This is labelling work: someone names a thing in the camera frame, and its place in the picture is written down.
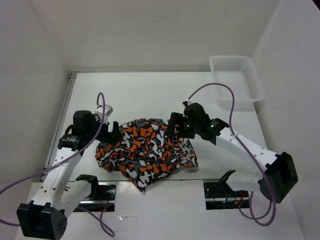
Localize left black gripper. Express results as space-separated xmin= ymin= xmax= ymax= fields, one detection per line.
xmin=86 ymin=114 xmax=123 ymax=145

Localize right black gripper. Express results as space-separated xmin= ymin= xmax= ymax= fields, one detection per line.
xmin=164 ymin=111 xmax=200 ymax=139

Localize orange camouflage shorts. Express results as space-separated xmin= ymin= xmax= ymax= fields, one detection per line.
xmin=95 ymin=118 xmax=198 ymax=193

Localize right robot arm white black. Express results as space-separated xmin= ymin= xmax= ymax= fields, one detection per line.
xmin=165 ymin=103 xmax=298 ymax=204

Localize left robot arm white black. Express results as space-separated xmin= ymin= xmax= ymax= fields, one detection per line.
xmin=16 ymin=105 xmax=113 ymax=240

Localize white perforated plastic basket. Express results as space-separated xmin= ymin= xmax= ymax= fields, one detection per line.
xmin=209 ymin=55 xmax=265 ymax=111

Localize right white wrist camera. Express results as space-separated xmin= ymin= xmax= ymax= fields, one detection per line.
xmin=182 ymin=100 xmax=192 ymax=108

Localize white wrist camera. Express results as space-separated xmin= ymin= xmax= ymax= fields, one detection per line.
xmin=182 ymin=100 xmax=192 ymax=108
xmin=95 ymin=105 xmax=113 ymax=121

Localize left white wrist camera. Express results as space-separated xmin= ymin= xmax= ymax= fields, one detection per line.
xmin=95 ymin=105 xmax=113 ymax=121

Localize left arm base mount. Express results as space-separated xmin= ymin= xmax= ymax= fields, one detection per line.
xmin=74 ymin=182 xmax=117 ymax=212

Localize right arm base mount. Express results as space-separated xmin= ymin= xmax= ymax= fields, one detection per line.
xmin=203 ymin=181 xmax=249 ymax=210

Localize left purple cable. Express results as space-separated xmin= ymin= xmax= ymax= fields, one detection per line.
xmin=0 ymin=92 xmax=116 ymax=237

